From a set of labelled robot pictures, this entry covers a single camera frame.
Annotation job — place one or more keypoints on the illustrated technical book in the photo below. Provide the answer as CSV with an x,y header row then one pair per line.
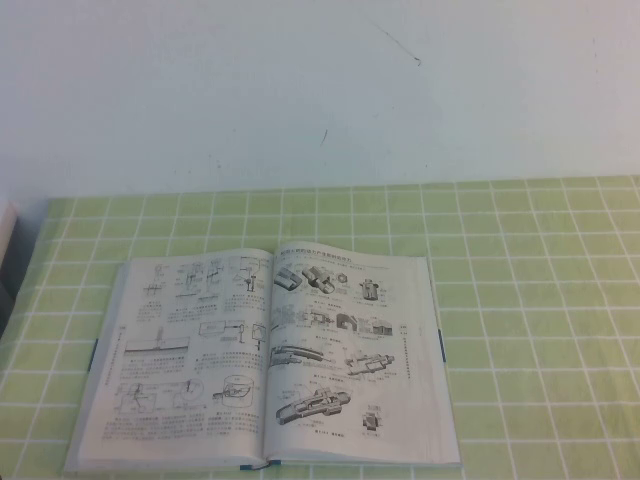
x,y
210,350

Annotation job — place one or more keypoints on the green white checked tablecloth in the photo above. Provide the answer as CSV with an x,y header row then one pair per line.
x,y
550,400

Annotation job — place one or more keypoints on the white panel beside table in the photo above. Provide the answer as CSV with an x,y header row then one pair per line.
x,y
7,220

